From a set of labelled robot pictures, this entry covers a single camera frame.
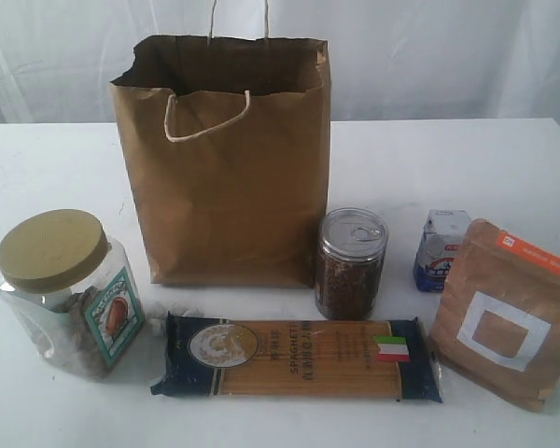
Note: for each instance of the clear can dark grains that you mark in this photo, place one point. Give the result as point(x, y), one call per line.
point(350, 260)

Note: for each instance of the brown kraft pouch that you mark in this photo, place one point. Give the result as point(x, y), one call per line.
point(498, 323)

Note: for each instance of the white pebble cluster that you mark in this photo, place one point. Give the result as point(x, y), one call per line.
point(158, 312)

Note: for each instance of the spaghetti package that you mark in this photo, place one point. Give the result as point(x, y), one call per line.
point(210, 357)

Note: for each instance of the small blue white packet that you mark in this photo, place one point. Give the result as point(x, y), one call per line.
point(443, 233)

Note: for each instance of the clear jar yellow lid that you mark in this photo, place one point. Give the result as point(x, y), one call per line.
point(72, 288)

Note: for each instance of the brown paper bag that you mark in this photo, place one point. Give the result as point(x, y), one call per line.
point(226, 143)

